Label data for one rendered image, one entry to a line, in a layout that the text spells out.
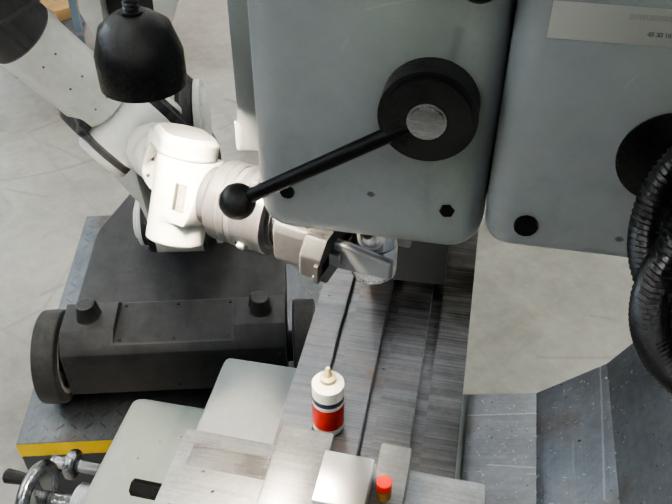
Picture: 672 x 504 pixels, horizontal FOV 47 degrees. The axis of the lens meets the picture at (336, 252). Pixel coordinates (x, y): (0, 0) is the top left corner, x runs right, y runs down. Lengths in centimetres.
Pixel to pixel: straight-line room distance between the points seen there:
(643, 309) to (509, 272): 223
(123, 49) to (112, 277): 121
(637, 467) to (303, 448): 38
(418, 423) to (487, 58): 60
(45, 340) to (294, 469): 92
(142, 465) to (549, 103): 91
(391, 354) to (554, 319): 148
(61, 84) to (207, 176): 28
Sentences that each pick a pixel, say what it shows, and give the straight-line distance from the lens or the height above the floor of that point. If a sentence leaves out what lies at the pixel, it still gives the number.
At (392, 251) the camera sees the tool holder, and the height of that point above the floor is 124.
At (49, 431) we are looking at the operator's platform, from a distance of 176.
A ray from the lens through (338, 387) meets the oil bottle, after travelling 95.
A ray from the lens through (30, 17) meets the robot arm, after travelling 100.
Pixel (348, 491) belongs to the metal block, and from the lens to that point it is 80.
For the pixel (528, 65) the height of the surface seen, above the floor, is 150.
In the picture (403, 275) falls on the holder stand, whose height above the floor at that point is 93.
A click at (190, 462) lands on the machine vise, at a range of 92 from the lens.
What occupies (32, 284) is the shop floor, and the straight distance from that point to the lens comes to 275.
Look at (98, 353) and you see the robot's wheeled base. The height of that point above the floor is 58.
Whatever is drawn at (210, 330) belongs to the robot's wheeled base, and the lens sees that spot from 161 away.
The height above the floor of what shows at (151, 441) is 72.
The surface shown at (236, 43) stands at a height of 145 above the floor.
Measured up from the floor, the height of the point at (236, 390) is 84.
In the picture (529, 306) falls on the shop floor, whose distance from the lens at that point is 256.
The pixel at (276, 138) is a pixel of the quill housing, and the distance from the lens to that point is 61.
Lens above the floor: 173
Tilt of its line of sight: 40 degrees down
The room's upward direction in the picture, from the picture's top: straight up
